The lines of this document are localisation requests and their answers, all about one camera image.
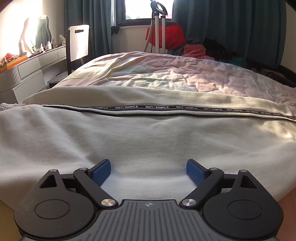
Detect teal curtain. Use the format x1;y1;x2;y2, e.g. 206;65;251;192
64;0;114;61
172;0;287;67

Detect pastel bed sheet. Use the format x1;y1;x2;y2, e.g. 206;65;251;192
57;51;295;107

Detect green garment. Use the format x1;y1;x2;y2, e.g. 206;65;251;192
226;56;247;68

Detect teal left curtain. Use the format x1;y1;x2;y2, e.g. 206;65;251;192
64;0;114;61

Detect teal right curtain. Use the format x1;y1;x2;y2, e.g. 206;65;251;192
172;0;287;67

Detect garment steamer stand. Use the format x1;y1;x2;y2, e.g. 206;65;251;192
144;1;168;54

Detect white chair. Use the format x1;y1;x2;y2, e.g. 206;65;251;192
48;25;90;88

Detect pink garment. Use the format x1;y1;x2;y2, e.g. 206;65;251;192
183;44;215;60

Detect black garment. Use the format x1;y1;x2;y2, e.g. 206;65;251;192
203;39;232;60

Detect red garment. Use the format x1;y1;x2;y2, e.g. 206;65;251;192
145;23;186;50

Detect dark bedside furniture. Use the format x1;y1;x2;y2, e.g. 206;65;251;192
246;59;296;88

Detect window with dark frame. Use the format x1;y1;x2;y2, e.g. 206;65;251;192
114;0;175;27

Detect orange box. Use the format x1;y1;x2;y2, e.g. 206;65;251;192
0;56;28;74

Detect white dresser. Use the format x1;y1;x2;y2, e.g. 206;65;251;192
1;46;67;103

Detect cream trousers with black stripe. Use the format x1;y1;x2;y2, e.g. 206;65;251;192
1;86;295;208

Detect wavy vanity mirror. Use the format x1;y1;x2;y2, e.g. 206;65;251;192
20;15;52;54

